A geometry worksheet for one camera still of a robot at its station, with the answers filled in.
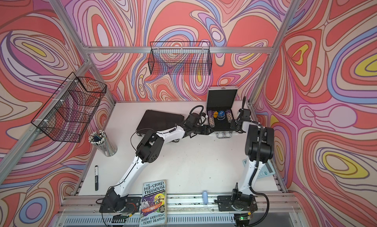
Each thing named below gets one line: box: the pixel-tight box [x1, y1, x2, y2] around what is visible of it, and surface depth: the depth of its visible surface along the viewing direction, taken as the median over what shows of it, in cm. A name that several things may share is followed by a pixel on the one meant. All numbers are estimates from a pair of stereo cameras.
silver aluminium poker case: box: [206, 86, 239, 139], surface depth 106 cm
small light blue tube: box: [202, 190, 209, 205], surface depth 75 cm
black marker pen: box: [94, 165, 99, 191], surface depth 84 cm
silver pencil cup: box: [88, 130, 118, 157], surface depth 83 cm
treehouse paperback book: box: [138, 179, 167, 227], surface depth 73 cm
